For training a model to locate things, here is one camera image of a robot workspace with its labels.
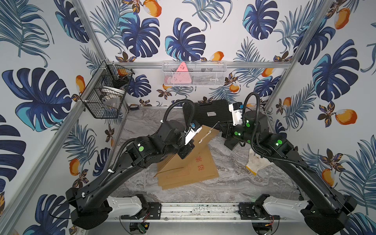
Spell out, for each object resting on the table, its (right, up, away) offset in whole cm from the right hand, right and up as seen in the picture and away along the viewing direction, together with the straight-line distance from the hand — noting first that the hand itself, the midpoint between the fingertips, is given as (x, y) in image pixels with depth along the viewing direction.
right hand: (218, 122), depth 66 cm
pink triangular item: (-17, +29, +24) cm, 41 cm away
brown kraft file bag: (-7, -25, +26) cm, 37 cm away
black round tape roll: (-59, +12, +55) cm, 81 cm away
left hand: (-12, -7, -5) cm, 14 cm away
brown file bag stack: (-26, -35, +17) cm, 47 cm away
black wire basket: (-62, +14, +17) cm, 66 cm away
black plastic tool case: (+3, +7, +41) cm, 41 cm away
